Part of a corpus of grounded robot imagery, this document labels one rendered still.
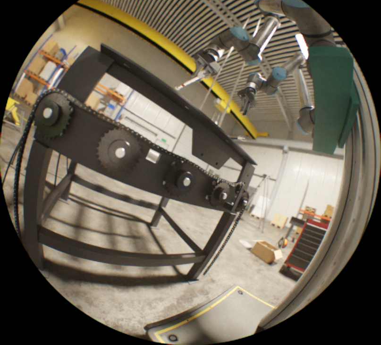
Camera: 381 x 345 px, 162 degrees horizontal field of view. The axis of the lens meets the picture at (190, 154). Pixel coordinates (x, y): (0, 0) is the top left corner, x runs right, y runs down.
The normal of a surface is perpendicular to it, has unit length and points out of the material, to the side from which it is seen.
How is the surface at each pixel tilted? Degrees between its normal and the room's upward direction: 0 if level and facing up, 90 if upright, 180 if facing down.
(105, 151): 90
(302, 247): 90
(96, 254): 90
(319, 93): 180
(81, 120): 90
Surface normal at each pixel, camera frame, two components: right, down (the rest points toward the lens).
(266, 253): -0.82, -0.43
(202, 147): 0.55, 0.15
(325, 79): -0.42, 0.90
